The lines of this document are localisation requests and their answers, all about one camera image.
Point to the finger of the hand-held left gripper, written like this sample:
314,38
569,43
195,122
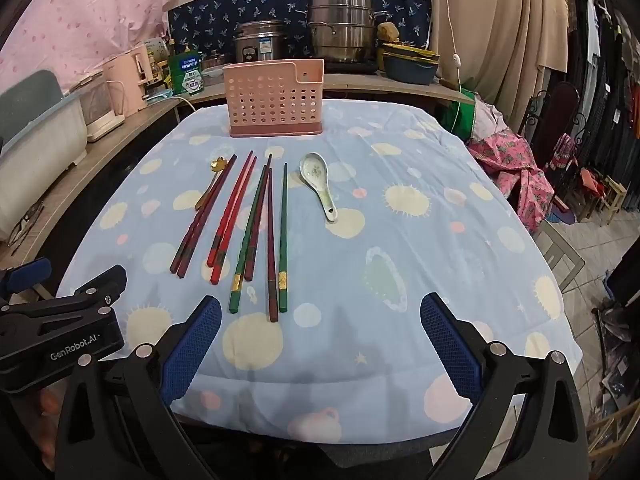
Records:
30,270
102,285

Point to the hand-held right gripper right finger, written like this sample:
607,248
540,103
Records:
450,345

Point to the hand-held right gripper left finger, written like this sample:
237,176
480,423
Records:
192,345

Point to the red chopsticks pair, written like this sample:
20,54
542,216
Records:
235,220

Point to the gold flower spoon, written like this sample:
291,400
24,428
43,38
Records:
217,164

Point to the white ceramic spoon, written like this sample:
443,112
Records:
312,167

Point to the pink perforated utensil holder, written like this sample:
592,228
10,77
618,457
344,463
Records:
260,74

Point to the person's left hand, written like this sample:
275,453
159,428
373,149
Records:
46,420

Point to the black metal tool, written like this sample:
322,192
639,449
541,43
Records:
25,225

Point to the blue and white plastic bin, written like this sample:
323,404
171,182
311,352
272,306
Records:
35,150

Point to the blue printed tablecloth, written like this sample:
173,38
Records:
375,240

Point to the grey metal stool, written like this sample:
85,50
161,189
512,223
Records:
557,255

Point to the white countertop appliance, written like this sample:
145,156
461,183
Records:
100,110

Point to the pink patterned cloth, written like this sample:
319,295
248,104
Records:
515,170

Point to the blue packet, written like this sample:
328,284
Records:
159,92

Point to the pink electric kettle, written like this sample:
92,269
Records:
125,80

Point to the wooden stool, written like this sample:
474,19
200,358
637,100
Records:
612,195

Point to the green white box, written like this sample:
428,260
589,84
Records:
186,75

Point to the green cloth bag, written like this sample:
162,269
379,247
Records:
462,110

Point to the glass container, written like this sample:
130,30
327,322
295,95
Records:
215,75

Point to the white carton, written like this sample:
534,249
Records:
156,52

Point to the pink dotted curtain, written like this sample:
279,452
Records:
90,15

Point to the dark metal chair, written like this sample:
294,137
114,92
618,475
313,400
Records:
560,105

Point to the steel rice cooker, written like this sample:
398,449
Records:
260,42

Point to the yellow dish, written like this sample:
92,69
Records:
410,51

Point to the black cooktop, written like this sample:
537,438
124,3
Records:
350,64

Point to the dark blue printed cloth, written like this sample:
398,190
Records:
225,10

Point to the hanging clothes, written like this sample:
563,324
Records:
605,85

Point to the beige curtain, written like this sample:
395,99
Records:
500,35

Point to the brown lump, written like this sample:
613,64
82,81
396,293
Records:
388,32

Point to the steel steamer pot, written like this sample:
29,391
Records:
342,25

